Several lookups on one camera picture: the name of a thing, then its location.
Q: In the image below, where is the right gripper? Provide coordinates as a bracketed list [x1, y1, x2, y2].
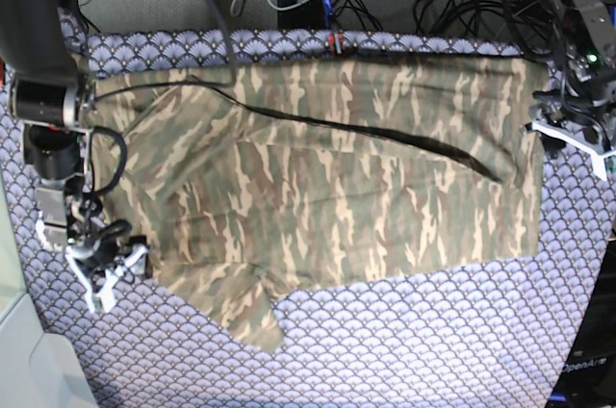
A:
[90, 219, 153, 279]

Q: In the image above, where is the black box under table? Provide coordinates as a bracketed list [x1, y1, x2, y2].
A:
[275, 0, 332, 30]

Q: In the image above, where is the white plastic bin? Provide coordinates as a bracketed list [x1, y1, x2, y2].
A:
[1, 196, 97, 407]

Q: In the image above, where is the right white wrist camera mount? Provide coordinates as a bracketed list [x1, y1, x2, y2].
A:
[64, 242, 146, 314]

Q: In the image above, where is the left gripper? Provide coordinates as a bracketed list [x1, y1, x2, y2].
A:
[528, 89, 606, 158]

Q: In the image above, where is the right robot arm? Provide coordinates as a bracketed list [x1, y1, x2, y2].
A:
[1, 0, 152, 285]

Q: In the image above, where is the red black clamp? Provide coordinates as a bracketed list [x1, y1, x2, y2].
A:
[327, 31, 345, 57]

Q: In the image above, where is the black OpenArm case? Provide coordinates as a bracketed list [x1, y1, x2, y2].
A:
[546, 241, 615, 407]

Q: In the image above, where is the camouflage T-shirt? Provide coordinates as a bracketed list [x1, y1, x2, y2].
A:
[85, 56, 548, 351]

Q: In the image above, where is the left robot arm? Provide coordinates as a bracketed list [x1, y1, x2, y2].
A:
[532, 0, 615, 162]

